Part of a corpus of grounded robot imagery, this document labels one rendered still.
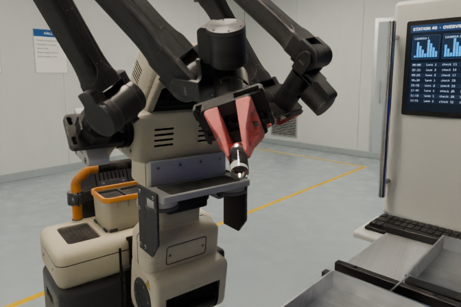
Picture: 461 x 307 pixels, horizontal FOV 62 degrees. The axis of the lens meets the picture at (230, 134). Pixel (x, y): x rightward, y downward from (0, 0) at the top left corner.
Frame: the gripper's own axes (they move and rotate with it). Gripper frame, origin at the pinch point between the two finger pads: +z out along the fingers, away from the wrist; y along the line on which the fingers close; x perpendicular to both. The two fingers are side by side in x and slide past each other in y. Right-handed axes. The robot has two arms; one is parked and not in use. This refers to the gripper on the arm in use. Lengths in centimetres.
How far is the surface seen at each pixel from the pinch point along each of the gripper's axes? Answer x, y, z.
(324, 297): 42.7, 2.8, -3.8
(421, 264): 53, 24, -12
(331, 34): 264, 108, -567
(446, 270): 57, 29, -12
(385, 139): 65, 35, -66
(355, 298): 44.5, 8.3, -3.2
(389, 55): 41, 44, -79
